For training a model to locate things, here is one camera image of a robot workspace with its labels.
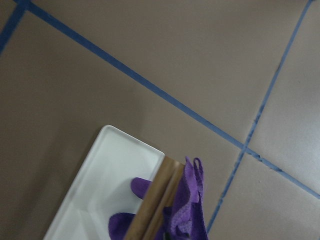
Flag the purple towel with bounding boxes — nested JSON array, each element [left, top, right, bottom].
[[108, 156, 208, 240]]

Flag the white wooden towel rack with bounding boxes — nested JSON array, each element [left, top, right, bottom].
[[44, 125, 184, 240]]

